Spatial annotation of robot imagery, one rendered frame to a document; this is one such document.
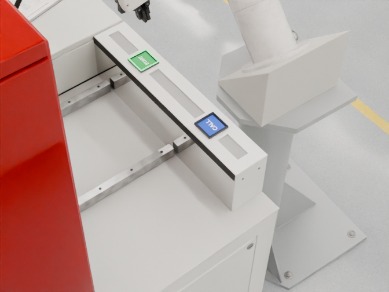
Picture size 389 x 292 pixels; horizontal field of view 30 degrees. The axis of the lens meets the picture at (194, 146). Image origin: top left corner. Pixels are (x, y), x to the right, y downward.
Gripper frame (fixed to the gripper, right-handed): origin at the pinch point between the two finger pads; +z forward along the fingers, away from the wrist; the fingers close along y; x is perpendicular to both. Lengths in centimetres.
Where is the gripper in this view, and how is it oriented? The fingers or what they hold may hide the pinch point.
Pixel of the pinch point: (142, 11)
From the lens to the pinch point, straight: 168.2
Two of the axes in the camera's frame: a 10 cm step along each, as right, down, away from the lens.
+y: 7.7, -6.0, 2.3
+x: -6.2, -6.2, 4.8
